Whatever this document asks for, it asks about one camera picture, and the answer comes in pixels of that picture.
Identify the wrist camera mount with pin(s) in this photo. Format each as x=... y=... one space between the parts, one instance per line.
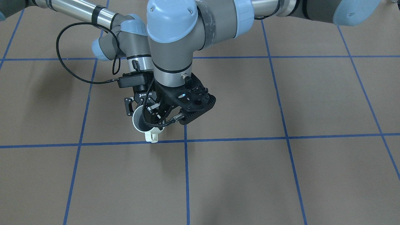
x=194 y=100

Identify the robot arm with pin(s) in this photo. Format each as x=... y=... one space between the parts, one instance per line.
x=55 y=86
x=177 y=28

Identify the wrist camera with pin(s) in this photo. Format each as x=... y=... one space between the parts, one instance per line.
x=133 y=79

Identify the white mug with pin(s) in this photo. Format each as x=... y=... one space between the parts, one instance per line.
x=151 y=133

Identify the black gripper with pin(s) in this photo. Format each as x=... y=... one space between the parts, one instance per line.
x=162 y=110
x=143 y=93

